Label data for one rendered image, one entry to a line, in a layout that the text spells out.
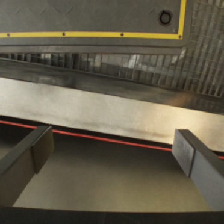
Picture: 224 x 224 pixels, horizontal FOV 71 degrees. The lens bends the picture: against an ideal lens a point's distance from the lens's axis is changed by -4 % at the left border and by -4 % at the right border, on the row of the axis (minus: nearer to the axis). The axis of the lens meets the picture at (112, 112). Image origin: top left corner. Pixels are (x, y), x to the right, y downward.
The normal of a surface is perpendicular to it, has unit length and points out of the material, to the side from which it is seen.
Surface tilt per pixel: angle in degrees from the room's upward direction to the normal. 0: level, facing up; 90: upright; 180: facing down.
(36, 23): 0
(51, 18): 0
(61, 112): 1
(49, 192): 67
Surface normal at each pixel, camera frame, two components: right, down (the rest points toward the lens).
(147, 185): 0.16, -0.81
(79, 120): 0.00, 0.29
